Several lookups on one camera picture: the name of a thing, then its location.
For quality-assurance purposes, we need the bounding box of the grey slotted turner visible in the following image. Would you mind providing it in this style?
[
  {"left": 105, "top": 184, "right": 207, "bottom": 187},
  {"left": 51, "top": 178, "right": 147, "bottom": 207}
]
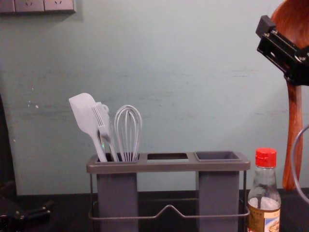
[{"left": 92, "top": 101, "right": 119, "bottom": 162}]

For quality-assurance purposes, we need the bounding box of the thin grey cable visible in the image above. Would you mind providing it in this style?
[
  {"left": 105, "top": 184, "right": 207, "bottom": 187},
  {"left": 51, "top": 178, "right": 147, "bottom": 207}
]
[{"left": 290, "top": 125, "right": 309, "bottom": 204}]

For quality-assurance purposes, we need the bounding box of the grey utensil rack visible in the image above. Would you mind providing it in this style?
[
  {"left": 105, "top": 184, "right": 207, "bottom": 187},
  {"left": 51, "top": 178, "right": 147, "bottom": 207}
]
[{"left": 86, "top": 150, "right": 252, "bottom": 232}]

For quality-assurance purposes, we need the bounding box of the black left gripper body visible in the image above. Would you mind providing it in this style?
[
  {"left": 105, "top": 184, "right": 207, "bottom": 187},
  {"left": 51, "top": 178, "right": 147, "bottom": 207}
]
[{"left": 0, "top": 196, "right": 25, "bottom": 232}]

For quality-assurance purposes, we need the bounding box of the grey silicone whisk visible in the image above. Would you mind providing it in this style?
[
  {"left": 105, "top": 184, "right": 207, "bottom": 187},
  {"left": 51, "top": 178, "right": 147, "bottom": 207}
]
[{"left": 113, "top": 104, "right": 143, "bottom": 162}]

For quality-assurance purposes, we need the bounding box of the red bottle cap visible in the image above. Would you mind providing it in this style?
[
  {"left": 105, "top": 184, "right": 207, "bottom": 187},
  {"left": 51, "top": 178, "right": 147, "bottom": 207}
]
[{"left": 255, "top": 147, "right": 277, "bottom": 169}]

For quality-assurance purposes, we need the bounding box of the grey silicone spatula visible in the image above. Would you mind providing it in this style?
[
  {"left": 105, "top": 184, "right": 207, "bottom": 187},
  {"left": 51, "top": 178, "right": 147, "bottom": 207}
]
[{"left": 68, "top": 92, "right": 109, "bottom": 162}]

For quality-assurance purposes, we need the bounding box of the clear glass sauce bottle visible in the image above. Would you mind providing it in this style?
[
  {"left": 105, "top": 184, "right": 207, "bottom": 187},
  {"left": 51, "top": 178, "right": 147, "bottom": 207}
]
[{"left": 247, "top": 147, "right": 282, "bottom": 232}]

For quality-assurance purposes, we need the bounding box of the black table cloth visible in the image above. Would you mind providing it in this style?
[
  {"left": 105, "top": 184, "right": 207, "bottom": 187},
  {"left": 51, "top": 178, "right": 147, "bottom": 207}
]
[{"left": 0, "top": 188, "right": 309, "bottom": 232}]

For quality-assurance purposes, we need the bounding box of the grey plastic rack bin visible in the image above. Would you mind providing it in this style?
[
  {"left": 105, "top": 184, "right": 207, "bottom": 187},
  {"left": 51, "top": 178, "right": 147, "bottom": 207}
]
[
  {"left": 194, "top": 150, "right": 242, "bottom": 232},
  {"left": 96, "top": 154, "right": 140, "bottom": 232}
]

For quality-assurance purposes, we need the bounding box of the grey wall socket plate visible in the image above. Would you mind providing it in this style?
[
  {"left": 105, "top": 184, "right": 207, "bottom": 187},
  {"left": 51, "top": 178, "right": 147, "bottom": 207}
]
[
  {"left": 44, "top": 0, "right": 77, "bottom": 13},
  {"left": 14, "top": 0, "right": 45, "bottom": 13},
  {"left": 0, "top": 0, "right": 16, "bottom": 13}
]

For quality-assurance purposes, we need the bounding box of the brown wooden spoon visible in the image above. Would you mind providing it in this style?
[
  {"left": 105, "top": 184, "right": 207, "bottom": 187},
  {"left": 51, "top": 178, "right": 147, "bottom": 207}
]
[{"left": 270, "top": 0, "right": 309, "bottom": 191}]

